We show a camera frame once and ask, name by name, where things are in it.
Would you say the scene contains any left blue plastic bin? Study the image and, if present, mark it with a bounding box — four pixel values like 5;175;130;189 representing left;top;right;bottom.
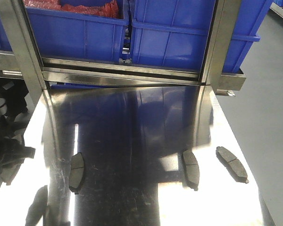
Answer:
26;0;129;62

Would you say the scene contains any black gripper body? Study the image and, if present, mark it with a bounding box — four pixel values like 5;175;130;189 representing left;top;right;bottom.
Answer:
0;130;36;177

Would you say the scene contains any stainless steel rack frame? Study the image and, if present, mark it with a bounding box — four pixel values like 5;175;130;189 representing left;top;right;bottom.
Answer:
0;0;246;104

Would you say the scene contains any grey brake pad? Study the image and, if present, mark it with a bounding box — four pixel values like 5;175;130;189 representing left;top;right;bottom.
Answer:
0;164;21;186
216;146;249;184
68;153;84;194
182;150;200;191

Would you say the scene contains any right blue plastic bin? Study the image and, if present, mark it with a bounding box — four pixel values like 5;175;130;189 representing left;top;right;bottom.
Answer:
129;0;272;73

